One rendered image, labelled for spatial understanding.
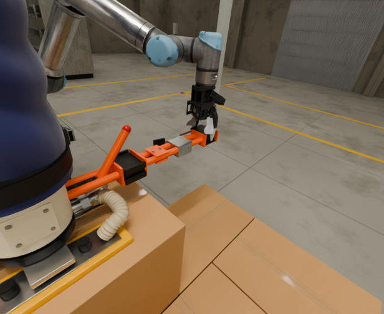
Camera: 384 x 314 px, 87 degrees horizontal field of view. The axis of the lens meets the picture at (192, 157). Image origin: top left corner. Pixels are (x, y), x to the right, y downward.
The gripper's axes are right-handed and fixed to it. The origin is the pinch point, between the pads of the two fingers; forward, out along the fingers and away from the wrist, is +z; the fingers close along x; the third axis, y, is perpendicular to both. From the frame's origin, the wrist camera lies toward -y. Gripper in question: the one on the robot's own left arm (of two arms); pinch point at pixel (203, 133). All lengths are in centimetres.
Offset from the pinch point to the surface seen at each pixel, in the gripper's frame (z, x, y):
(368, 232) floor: 108, 89, -148
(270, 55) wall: 32, -382, -911
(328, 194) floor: 108, 49, -178
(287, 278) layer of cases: 53, 50, -9
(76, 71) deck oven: 91, -599, -165
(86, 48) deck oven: 32, -599, -204
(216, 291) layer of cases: 54, 31, 18
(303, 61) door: 34, -237, -905
